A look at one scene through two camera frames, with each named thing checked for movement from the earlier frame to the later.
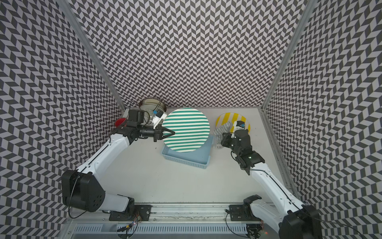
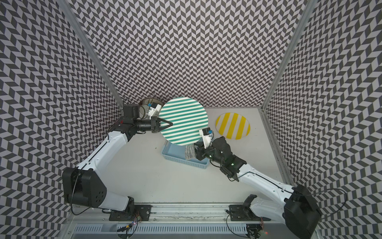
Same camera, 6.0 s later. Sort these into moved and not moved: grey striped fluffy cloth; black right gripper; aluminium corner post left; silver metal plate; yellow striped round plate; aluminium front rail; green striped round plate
Moved: green striped round plate; grey striped fluffy cloth; black right gripper
Not moved: silver metal plate; aluminium corner post left; aluminium front rail; yellow striped round plate
